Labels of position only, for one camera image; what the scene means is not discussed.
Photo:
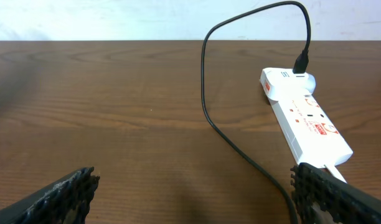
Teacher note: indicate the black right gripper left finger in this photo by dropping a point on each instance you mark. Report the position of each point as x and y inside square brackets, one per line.
[66, 200]

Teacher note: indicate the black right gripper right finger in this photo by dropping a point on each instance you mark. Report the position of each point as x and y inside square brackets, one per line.
[321, 198]

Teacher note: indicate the white USB charger adapter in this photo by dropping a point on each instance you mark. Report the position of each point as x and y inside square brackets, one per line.
[281, 83]

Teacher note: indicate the white power strip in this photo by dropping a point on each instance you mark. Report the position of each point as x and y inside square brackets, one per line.
[310, 134]

